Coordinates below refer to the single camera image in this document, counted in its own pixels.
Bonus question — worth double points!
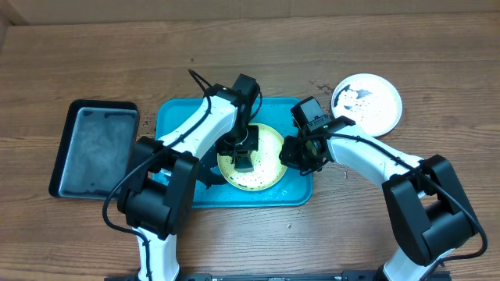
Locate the black water tray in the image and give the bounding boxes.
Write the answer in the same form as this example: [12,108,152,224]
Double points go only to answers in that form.
[48,99,139,200]

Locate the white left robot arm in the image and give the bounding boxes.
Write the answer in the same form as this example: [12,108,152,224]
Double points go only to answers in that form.
[111,71,262,280]

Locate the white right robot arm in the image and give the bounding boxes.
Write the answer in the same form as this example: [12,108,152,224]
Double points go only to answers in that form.
[279,97,488,280]

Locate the teal plastic tray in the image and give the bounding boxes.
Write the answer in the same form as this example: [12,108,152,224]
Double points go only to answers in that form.
[155,97,313,208]

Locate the yellow-green plate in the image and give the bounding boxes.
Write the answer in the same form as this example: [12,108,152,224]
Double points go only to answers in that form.
[217,123,287,191]

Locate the dark green sponge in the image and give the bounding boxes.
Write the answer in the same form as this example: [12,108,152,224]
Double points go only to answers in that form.
[234,154,254,173]

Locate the white plate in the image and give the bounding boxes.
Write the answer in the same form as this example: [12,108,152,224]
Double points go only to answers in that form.
[330,73,403,137]

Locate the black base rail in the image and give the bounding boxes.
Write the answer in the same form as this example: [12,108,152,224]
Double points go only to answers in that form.
[103,270,452,281]

